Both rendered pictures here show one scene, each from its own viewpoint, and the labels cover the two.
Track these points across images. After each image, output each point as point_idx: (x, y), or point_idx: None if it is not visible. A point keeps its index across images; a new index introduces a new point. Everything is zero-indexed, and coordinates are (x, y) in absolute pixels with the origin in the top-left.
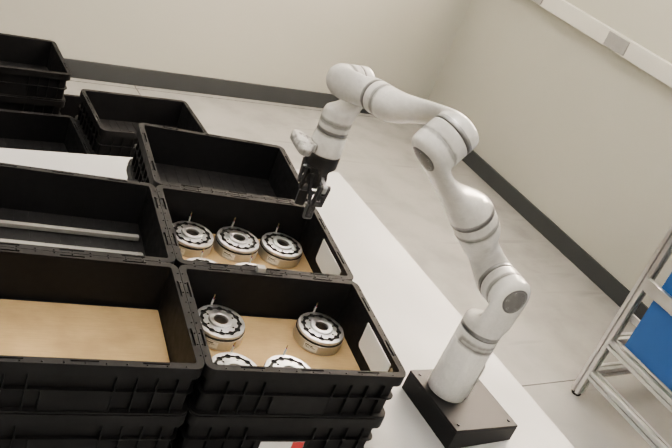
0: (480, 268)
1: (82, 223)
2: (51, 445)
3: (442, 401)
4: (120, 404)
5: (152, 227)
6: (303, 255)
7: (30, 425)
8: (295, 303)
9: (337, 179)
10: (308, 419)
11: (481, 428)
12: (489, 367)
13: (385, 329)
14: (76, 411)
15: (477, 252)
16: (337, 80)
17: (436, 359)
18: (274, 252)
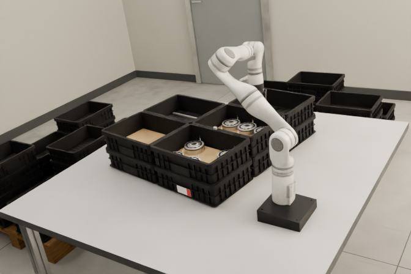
0: (273, 129)
1: None
2: (128, 167)
3: (270, 200)
4: (137, 156)
5: None
6: None
7: (120, 158)
8: (229, 145)
9: (401, 125)
10: (185, 178)
11: (273, 214)
12: (346, 208)
13: (309, 180)
14: (128, 155)
15: (254, 115)
16: None
17: (317, 196)
18: (254, 131)
